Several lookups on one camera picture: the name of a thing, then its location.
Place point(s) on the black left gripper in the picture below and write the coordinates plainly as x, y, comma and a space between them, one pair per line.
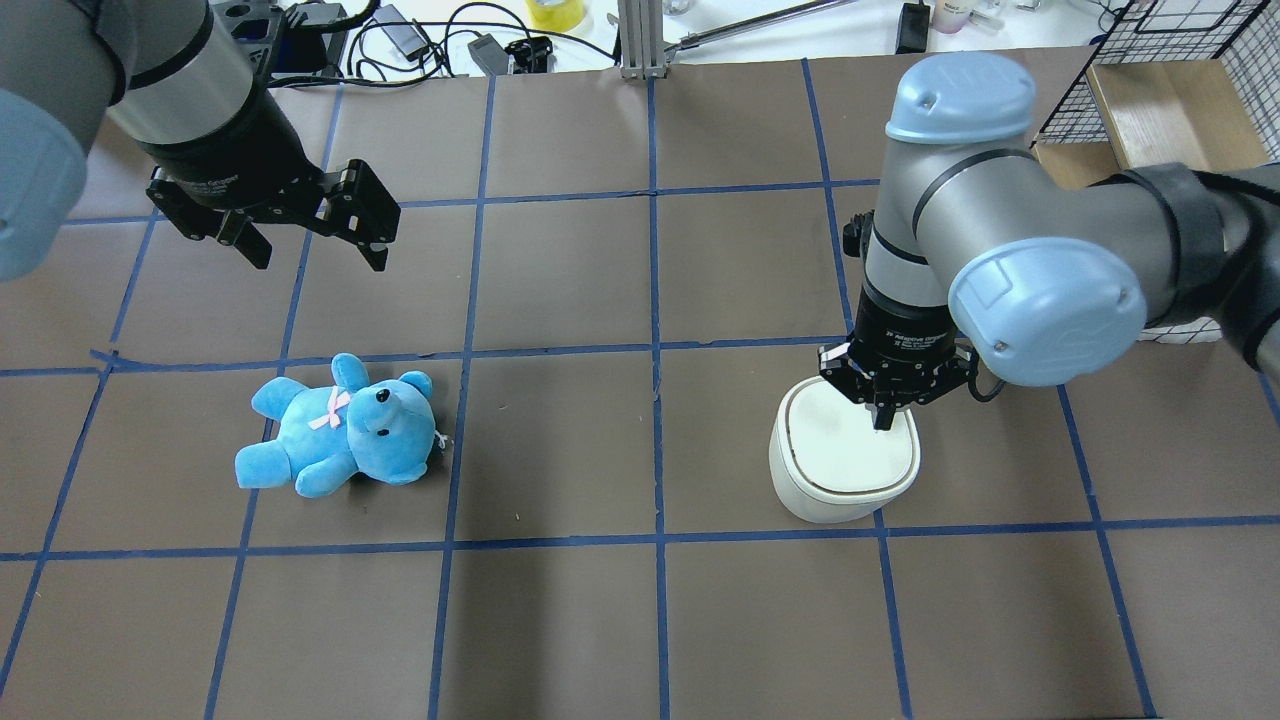
232, 150

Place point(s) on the black power adapter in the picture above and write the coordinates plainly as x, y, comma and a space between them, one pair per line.
403, 35

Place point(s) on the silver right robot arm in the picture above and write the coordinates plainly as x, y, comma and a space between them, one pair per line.
973, 254

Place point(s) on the blue teddy bear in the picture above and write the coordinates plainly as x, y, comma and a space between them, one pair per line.
384, 430

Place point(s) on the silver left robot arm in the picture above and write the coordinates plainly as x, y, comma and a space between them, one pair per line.
190, 82

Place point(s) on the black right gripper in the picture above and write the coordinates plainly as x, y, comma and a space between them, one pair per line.
897, 332

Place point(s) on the aluminium frame post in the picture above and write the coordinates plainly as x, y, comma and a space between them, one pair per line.
642, 46

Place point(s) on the wire basket with cloth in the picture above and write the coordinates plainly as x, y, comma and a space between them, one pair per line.
1190, 82

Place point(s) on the white trash can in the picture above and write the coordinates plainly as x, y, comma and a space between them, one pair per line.
830, 464

